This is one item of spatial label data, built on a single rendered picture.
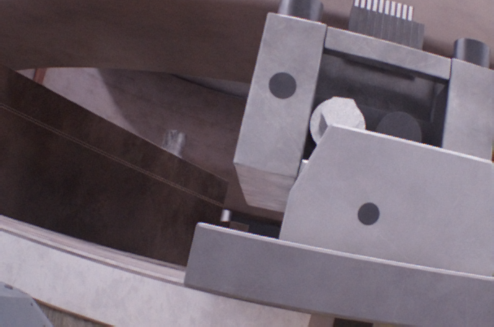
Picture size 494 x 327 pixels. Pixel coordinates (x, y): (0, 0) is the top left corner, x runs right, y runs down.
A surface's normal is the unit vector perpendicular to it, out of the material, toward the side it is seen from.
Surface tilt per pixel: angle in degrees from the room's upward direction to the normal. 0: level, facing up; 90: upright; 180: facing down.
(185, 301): 90
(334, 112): 90
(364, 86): 90
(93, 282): 90
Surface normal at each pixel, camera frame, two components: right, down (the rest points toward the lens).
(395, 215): -0.05, -0.19
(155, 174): 0.88, 0.12
